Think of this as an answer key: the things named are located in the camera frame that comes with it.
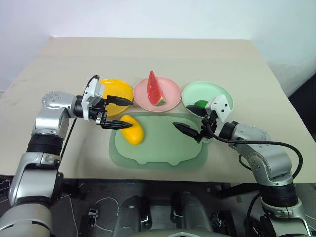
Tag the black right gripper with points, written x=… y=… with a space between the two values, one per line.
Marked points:
x=208 y=123

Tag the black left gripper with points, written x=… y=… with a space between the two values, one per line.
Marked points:
x=100 y=108

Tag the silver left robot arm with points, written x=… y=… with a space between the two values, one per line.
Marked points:
x=47 y=118

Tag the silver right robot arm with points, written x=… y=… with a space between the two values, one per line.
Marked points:
x=266 y=153

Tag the yellow plate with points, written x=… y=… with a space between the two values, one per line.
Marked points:
x=118 y=89

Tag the light green plate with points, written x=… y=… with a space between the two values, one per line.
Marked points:
x=202 y=91

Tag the pink plate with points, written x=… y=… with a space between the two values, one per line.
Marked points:
x=172 y=91

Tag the dark green fruit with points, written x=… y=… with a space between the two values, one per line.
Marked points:
x=201 y=103

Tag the yellow mango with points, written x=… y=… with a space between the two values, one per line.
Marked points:
x=134 y=132

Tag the translucent green tray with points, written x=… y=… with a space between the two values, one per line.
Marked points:
x=168 y=148

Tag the red watermelon slice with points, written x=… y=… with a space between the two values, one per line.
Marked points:
x=155 y=91

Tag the dark rounded robot leg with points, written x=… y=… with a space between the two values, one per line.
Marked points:
x=132 y=212
x=192 y=212

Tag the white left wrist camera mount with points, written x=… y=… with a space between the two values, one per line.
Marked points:
x=93 y=92

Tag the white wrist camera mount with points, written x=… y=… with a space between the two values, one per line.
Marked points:
x=222 y=106
x=93 y=92

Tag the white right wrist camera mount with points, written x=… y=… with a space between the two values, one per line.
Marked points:
x=222 y=106

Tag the black table frame bar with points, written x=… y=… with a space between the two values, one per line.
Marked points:
x=237 y=188

